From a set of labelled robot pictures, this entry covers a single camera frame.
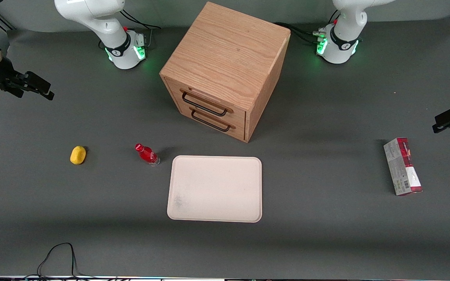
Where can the wooden drawer front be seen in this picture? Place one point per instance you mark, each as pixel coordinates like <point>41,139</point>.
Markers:
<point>209,97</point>
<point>213,123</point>

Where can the dark grey table mat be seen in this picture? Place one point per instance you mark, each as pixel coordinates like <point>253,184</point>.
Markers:
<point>307,234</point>

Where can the red coke bottle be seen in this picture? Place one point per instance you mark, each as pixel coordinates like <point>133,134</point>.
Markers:
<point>147,154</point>

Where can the oak wooden drawer cabinet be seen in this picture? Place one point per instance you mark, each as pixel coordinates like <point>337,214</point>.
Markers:
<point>229,58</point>

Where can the red and white carton box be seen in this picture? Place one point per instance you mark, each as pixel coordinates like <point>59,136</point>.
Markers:
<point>402,166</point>

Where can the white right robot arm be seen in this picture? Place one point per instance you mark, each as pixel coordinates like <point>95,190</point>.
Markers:
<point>92,15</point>

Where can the beige rectangular tray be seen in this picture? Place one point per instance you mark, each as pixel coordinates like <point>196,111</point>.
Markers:
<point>215,189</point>

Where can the yellow lemon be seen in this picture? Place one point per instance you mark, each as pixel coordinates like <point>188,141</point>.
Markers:
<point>77,155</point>

